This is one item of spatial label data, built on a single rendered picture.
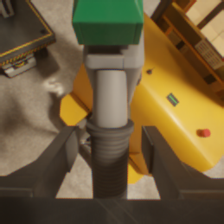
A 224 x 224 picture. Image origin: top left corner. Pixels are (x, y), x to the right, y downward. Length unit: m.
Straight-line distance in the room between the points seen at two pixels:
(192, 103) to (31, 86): 1.33
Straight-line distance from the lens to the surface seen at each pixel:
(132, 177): 1.23
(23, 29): 1.53
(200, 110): 0.86
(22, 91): 1.63
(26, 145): 1.52
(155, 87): 0.75
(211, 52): 0.89
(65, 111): 1.18
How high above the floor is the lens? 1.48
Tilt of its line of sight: 69 degrees down
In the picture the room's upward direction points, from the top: 48 degrees clockwise
